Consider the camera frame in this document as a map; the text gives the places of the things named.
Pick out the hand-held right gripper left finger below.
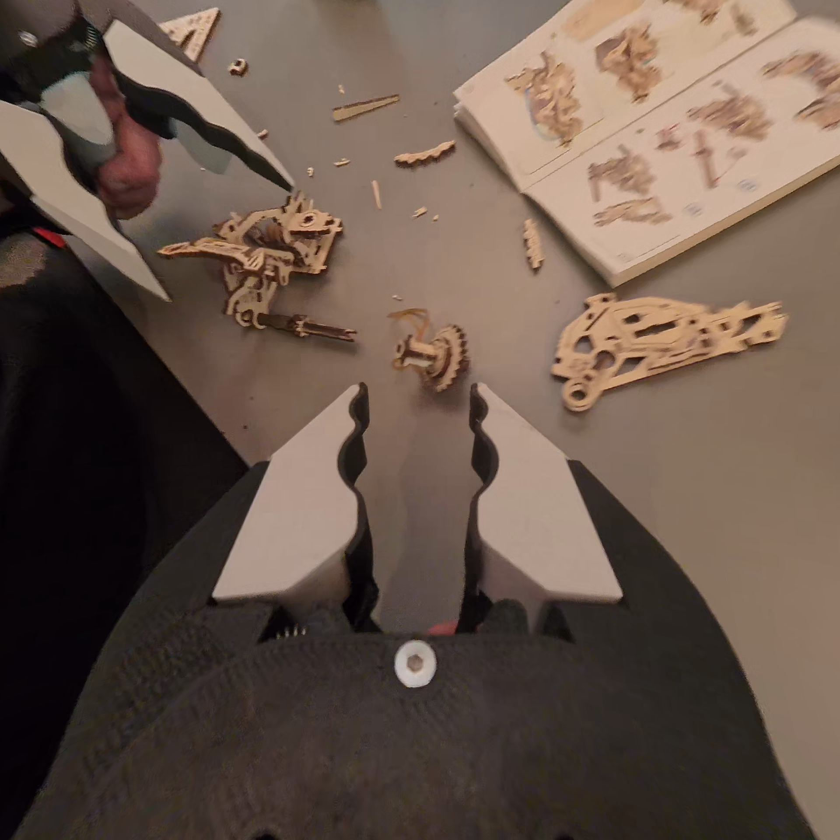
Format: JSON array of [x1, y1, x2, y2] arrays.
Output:
[[210, 382, 383, 634]]

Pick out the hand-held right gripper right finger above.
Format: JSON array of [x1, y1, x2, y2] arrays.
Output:
[[458, 382, 624, 634]]

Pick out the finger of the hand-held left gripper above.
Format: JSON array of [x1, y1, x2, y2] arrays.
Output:
[[101, 18, 298, 193], [0, 98, 174, 303]]

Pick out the wooden model frame assembly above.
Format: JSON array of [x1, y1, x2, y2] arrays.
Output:
[[157, 192, 358, 343]]

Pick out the dark wooden axle rod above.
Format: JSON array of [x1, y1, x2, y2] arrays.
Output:
[[259, 314, 358, 343]]

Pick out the small wooden gear assembly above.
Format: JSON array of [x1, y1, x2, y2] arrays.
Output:
[[387, 308, 468, 393]]

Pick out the wooden side panel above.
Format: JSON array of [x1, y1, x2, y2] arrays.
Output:
[[551, 293, 788, 413]]

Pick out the person's left hand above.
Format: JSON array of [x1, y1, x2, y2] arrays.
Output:
[[88, 52, 164, 219]]

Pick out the triangular wooden truss piece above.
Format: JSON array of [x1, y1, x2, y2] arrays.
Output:
[[159, 8, 221, 61]]

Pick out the thin wooden wedge strip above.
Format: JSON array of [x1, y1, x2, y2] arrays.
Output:
[[332, 95, 400, 123]]

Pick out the scattered wood chips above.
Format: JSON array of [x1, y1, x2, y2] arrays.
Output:
[[259, 84, 441, 303]]

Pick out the notched curved wooden trim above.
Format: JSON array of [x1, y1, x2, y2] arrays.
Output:
[[394, 140, 456, 168]]

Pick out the open instruction booklet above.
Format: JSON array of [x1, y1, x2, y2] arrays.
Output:
[[454, 0, 840, 288]]

